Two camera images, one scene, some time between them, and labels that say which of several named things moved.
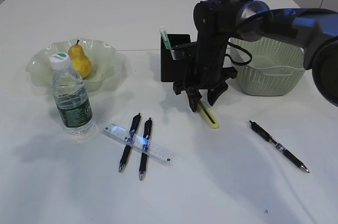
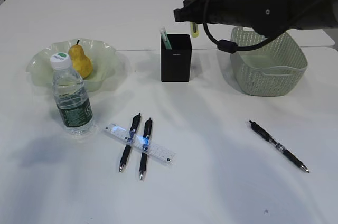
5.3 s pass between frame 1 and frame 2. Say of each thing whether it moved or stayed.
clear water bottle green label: stayed
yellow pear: stayed
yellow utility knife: moved
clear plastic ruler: stayed
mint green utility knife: stayed
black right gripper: moved
